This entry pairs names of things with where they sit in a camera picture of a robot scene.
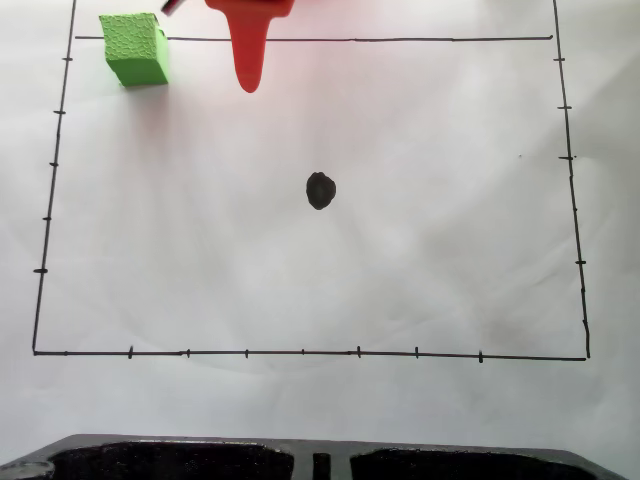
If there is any green foam cube block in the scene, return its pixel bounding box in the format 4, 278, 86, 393
98, 12, 172, 89

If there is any black marker dot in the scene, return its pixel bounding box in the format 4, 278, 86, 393
305, 170, 338, 212

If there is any white paper sheet drawn rectangle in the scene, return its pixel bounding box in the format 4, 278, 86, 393
0, 0, 640, 466

